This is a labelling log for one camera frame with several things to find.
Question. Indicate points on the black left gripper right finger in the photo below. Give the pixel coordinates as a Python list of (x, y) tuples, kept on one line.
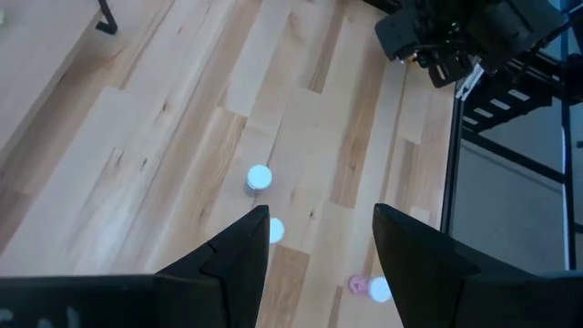
[(455, 300)]

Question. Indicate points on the wooden shelf with black legs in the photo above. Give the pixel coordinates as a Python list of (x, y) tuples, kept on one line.
[(36, 45)]

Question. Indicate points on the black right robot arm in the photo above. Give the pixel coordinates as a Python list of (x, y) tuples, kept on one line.
[(510, 27)]

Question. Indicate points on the pink pill bottle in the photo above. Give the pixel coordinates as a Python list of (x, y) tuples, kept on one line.
[(276, 230), (364, 286)]

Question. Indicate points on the teal bottle with red pills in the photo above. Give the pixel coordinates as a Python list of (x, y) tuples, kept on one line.
[(259, 177)]

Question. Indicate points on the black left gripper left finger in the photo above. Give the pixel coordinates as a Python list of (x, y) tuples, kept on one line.
[(136, 305)]

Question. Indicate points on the black aluminium table frame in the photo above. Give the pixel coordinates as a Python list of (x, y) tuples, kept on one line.
[(451, 182)]

